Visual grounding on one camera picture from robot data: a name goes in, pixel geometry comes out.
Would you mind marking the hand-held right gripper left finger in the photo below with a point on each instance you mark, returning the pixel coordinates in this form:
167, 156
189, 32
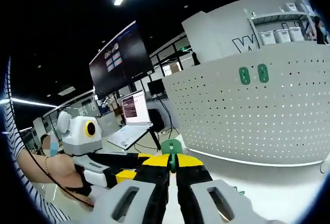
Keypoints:
149, 182

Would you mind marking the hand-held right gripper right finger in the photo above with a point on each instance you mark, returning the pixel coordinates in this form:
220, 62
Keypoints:
196, 182

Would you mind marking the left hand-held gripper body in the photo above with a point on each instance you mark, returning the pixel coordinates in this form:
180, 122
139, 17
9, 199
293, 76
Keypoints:
80, 136

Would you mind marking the green hook assembly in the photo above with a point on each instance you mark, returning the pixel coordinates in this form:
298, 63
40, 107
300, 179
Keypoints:
171, 147
238, 190
263, 73
244, 76

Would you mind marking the white perforated mounting plate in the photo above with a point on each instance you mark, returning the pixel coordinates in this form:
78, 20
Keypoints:
245, 120

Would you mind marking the person's left hand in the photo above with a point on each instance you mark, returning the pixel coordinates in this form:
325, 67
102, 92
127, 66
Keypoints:
68, 172

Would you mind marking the silver laptop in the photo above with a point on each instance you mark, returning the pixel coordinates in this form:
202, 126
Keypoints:
134, 120

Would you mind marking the striped shirt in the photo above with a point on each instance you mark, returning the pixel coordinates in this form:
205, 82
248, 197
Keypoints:
15, 120

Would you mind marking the black desktop monitor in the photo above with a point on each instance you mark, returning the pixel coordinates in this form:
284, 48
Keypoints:
156, 87

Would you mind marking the white storage bin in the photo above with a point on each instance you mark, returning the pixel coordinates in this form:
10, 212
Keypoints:
281, 35
295, 33
266, 38

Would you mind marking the metal storage shelf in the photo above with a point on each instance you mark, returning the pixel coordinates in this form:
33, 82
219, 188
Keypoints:
278, 28

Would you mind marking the large dark wall screen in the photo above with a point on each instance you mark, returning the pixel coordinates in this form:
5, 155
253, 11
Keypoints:
121, 61

